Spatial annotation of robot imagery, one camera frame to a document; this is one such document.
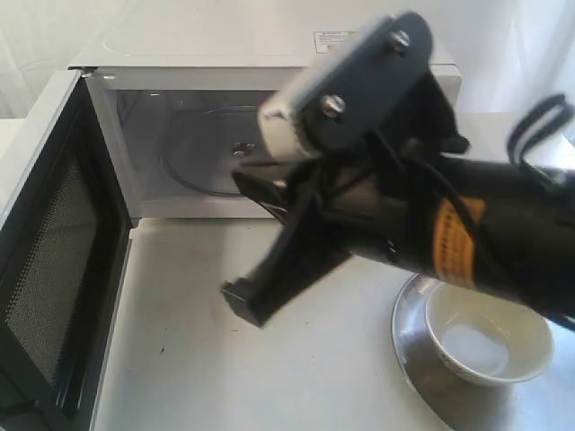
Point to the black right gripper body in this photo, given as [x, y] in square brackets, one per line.
[373, 186]

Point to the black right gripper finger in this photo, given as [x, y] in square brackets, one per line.
[304, 252]
[273, 190]

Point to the beige ceramic bowl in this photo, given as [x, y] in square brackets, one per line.
[486, 340]

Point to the white microwave door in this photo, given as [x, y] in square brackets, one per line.
[64, 244]

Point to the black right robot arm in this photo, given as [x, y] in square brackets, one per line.
[509, 232]

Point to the glass microwave turntable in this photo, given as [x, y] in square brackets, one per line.
[204, 147]

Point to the white microwave oven body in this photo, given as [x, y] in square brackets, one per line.
[150, 67]

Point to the white label sticker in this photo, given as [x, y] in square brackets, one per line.
[325, 41]

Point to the round steel tray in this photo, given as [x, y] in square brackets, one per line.
[545, 403]

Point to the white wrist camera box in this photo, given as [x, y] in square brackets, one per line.
[280, 119]

